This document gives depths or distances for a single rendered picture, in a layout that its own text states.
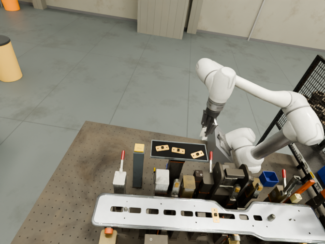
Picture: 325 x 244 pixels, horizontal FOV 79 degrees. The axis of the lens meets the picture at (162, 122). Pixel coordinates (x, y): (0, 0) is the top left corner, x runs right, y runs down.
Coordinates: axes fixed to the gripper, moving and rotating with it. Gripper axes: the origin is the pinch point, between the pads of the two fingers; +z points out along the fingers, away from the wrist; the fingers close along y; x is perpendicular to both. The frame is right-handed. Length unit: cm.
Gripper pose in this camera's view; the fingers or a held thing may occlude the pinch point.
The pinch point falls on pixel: (204, 133)
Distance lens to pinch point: 118.6
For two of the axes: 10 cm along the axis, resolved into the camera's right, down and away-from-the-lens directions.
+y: 3.1, 6.7, -6.7
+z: -1.1, 7.3, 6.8
